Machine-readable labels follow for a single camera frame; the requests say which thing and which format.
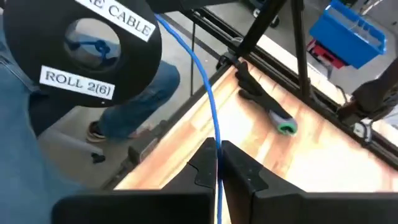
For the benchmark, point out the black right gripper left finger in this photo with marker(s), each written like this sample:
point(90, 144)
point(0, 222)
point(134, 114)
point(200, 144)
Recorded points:
point(140, 208)

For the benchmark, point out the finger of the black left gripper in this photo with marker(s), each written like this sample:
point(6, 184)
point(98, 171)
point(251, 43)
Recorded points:
point(186, 3)

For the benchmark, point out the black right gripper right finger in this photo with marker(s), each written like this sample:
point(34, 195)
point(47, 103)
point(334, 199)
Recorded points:
point(295, 210)

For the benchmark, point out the grey chair base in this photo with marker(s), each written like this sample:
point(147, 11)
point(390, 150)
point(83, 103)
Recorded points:
point(62, 140)

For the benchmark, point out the person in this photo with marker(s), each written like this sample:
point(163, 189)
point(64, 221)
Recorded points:
point(18, 155)

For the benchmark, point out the red shelf tray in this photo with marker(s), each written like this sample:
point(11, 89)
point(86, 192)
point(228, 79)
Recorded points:
point(326, 56)

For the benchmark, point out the large blue storage bin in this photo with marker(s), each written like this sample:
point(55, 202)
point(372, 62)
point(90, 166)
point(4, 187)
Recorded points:
point(345, 34)

